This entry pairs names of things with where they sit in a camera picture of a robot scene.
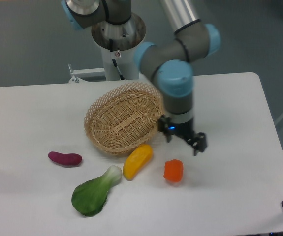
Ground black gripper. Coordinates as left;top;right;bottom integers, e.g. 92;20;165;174
157;115;207;156

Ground purple sweet potato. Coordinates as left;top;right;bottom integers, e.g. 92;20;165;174
48;151;83;167

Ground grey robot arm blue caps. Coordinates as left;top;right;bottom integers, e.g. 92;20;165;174
61;0;221;153

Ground orange persimmon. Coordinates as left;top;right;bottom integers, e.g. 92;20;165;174
163;159;184;182

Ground yellow mango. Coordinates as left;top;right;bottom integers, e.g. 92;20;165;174
123;144;153;181

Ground woven wicker basket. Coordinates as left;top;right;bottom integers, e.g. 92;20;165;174
84;82;163;156

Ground green bok choy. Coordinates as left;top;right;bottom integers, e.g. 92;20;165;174
71;165;122;217

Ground black cable on pedestal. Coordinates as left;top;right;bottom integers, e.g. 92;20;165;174
108;39;125;81

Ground white metal base frame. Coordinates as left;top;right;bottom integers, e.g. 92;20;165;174
68;64;106;83

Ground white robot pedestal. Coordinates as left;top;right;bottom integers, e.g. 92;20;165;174
91;13;146;81

